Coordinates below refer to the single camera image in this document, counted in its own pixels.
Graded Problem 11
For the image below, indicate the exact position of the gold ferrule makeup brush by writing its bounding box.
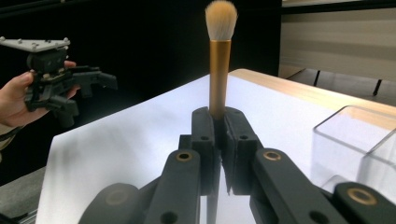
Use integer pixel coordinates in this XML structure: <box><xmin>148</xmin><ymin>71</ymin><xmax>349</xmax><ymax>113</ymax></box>
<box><xmin>204</xmin><ymin>0</ymin><xmax>239</xmax><ymax>147</ymax></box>

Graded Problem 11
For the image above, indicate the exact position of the black curtain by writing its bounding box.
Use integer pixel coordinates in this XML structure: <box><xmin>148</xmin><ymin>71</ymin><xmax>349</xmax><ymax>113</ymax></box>
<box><xmin>0</xmin><ymin>0</ymin><xmax>283</xmax><ymax>189</ymax></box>

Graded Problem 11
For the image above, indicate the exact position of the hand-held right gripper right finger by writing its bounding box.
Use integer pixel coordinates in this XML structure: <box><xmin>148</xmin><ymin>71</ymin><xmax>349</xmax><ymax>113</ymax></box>
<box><xmin>221</xmin><ymin>105</ymin><xmax>264</xmax><ymax>197</ymax></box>

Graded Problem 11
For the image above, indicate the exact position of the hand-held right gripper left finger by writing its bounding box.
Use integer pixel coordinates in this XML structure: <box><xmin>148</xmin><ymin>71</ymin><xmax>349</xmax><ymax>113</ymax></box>
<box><xmin>178</xmin><ymin>105</ymin><xmax>223</xmax><ymax>198</ymax></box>

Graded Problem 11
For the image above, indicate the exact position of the metal floor rail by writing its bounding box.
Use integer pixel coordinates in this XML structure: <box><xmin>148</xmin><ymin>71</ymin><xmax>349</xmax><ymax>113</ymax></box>
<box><xmin>0</xmin><ymin>207</ymin><xmax>39</xmax><ymax>224</ymax></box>

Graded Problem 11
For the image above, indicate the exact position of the clear acrylic organizer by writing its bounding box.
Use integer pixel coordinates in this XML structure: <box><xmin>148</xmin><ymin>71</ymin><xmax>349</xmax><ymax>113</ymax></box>
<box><xmin>309</xmin><ymin>105</ymin><xmax>396</xmax><ymax>207</ymax></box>

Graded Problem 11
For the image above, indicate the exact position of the wooden table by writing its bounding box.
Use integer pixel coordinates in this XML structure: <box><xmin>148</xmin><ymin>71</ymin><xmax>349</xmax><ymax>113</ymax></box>
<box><xmin>228</xmin><ymin>67</ymin><xmax>396</xmax><ymax>133</ymax></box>

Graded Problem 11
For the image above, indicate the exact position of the black horizontal bar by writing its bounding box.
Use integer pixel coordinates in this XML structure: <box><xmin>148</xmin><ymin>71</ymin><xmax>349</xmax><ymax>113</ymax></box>
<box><xmin>281</xmin><ymin>0</ymin><xmax>396</xmax><ymax>16</ymax></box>

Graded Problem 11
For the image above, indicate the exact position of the small black wall bracket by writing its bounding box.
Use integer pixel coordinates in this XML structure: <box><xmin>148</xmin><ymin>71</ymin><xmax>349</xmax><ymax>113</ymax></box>
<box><xmin>312</xmin><ymin>69</ymin><xmax>322</xmax><ymax>88</ymax></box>
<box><xmin>372</xmin><ymin>78</ymin><xmax>383</xmax><ymax>97</ymax></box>

